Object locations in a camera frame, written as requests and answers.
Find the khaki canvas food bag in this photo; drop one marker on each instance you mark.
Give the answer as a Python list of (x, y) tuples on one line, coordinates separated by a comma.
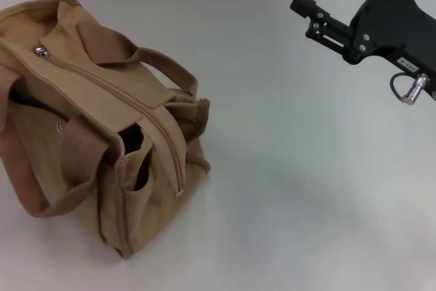
[(85, 100)]

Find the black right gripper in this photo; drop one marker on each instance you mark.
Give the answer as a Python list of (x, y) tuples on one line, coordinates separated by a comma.
[(391, 25)]

